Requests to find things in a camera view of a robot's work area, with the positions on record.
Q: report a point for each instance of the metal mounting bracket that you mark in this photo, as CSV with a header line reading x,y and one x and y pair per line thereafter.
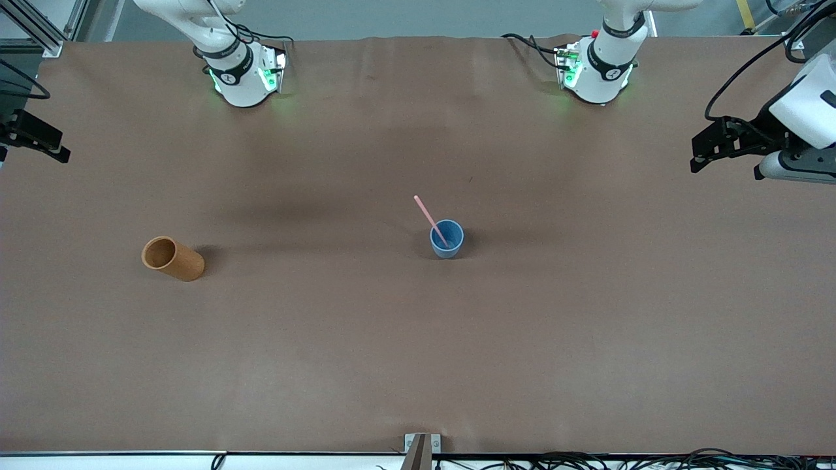
x,y
411,442

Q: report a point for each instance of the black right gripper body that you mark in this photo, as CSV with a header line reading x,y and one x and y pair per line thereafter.
x,y
19,126

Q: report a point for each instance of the brown table cover sheet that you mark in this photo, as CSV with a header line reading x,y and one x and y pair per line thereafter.
x,y
392,359

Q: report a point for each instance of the blue cup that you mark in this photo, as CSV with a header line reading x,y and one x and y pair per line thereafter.
x,y
457,248

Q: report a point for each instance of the brown wooden cup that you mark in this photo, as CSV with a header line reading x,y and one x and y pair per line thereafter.
x,y
186,264

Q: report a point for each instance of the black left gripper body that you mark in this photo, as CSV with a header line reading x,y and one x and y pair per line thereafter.
x,y
759,125

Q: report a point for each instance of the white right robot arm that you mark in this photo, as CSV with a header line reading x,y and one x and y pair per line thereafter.
x,y
238,72

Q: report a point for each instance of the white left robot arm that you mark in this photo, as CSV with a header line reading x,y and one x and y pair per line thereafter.
x,y
604,72

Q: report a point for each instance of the aluminium frame profile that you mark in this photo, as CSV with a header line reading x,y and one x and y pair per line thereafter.
x,y
39,32

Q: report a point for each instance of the pink chopstick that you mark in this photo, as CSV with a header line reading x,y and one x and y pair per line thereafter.
x,y
428,215

